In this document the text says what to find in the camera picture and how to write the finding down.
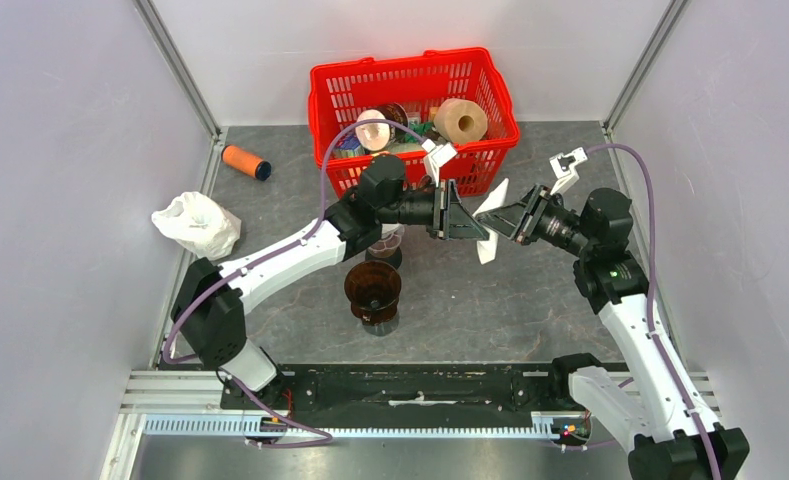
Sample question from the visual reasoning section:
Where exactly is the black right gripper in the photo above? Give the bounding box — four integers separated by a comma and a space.
475, 182, 595, 258

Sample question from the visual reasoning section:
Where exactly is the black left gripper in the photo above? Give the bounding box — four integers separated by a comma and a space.
378, 180, 489, 242

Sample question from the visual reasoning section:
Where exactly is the white paper coffee filter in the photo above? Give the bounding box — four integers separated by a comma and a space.
473, 178, 509, 265

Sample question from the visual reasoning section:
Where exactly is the clear glass coffee dripper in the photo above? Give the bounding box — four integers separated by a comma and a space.
376, 223, 405, 251

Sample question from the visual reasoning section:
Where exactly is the brown plastic coffee dripper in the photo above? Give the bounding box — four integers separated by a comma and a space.
344, 260, 402, 327

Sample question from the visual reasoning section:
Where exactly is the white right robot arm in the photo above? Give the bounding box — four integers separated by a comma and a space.
474, 185, 750, 479

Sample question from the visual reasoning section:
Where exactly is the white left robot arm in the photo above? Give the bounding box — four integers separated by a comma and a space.
171, 155, 490, 409

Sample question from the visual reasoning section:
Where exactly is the red and black coffee server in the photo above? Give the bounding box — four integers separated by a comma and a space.
365, 238, 403, 269

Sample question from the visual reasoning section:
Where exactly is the green packet in basket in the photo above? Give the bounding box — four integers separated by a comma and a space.
402, 121, 443, 144

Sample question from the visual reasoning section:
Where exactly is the beige tape roll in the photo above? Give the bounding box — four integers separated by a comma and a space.
433, 98, 488, 145

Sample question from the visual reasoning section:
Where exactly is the small glass measuring beaker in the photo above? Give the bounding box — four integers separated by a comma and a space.
362, 316, 400, 337

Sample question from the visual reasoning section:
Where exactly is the blue small box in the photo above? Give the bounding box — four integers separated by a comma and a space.
332, 132, 366, 159

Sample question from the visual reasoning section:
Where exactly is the red plastic shopping basket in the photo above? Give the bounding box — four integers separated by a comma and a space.
307, 47, 520, 197

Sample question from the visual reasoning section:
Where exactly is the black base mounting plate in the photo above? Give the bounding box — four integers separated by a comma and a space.
218, 362, 624, 432

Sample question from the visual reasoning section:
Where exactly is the orange cylindrical bottle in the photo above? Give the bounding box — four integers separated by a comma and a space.
221, 145, 272, 181

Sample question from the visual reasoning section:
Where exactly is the white crumpled plastic bag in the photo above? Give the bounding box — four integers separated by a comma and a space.
151, 191, 242, 261

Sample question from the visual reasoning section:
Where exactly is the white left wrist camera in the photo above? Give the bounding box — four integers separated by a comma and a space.
421, 138, 457, 187

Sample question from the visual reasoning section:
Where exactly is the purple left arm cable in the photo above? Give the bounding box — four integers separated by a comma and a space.
162, 119, 435, 366

